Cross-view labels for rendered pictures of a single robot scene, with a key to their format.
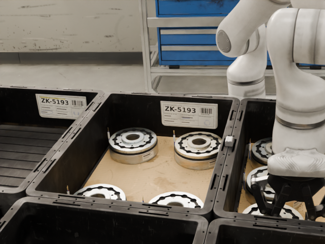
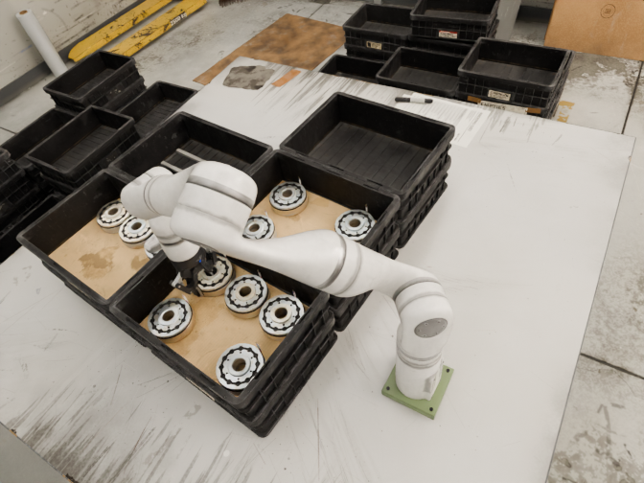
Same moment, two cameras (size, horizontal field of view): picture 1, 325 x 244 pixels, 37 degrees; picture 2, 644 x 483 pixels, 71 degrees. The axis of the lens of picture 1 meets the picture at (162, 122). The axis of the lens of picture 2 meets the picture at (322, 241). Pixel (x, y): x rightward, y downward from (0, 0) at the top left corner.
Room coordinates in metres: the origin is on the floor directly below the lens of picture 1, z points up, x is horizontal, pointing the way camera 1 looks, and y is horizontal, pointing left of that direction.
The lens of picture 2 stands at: (1.19, -0.63, 1.73)
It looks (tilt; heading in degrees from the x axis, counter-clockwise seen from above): 51 degrees down; 119
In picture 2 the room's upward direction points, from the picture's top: 11 degrees counter-clockwise
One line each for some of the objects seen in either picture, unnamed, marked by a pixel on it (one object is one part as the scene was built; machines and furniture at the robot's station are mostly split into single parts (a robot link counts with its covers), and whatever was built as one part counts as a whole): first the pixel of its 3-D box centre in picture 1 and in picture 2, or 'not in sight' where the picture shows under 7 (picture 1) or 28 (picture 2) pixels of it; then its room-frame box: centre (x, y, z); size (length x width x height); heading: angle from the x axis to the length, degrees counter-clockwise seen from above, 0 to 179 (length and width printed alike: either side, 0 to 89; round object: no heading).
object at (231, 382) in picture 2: not in sight; (240, 366); (0.79, -0.36, 0.86); 0.10 x 0.10 x 0.01
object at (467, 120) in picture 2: not in sight; (435, 117); (0.99, 0.74, 0.70); 0.33 x 0.23 x 0.01; 170
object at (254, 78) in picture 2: not in sight; (246, 76); (0.17, 0.88, 0.71); 0.22 x 0.19 x 0.01; 170
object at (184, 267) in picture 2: (296, 172); (189, 259); (0.61, -0.19, 0.96); 0.08 x 0.08 x 0.09
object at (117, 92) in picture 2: not in sight; (109, 108); (-0.84, 0.95, 0.37); 0.40 x 0.30 x 0.45; 80
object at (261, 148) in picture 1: (277, 150); (281, 314); (0.83, -0.22, 0.86); 0.10 x 0.10 x 0.01
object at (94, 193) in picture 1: (96, 199); (287, 194); (0.70, 0.12, 0.86); 0.05 x 0.05 x 0.01
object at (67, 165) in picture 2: not in sight; (104, 173); (-0.52, 0.48, 0.37); 0.40 x 0.30 x 0.45; 79
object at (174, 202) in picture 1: (174, 208); (254, 228); (0.66, -0.01, 0.86); 0.05 x 0.05 x 0.01
